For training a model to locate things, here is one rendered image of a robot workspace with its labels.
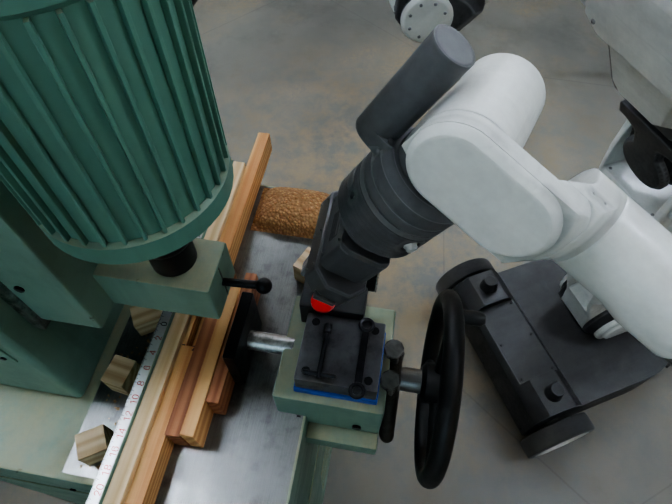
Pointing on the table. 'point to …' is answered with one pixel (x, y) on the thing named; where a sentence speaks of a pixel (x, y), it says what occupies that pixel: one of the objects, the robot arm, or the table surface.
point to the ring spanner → (361, 359)
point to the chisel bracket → (130, 286)
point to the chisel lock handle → (250, 284)
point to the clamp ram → (249, 339)
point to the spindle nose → (175, 261)
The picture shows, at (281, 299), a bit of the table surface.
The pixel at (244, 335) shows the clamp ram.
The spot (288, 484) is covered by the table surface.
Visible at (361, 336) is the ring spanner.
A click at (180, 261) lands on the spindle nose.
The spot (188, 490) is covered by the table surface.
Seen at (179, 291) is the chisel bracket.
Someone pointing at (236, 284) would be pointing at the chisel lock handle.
